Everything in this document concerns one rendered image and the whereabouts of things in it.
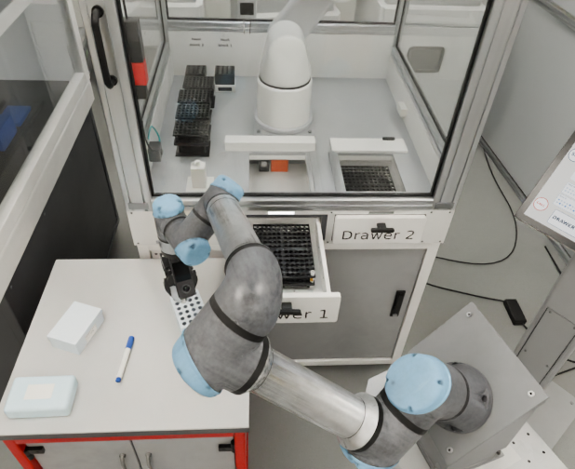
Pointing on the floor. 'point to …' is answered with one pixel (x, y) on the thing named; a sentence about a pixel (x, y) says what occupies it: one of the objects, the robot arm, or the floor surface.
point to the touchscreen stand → (560, 342)
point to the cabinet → (356, 304)
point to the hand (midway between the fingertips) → (183, 300)
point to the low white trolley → (153, 398)
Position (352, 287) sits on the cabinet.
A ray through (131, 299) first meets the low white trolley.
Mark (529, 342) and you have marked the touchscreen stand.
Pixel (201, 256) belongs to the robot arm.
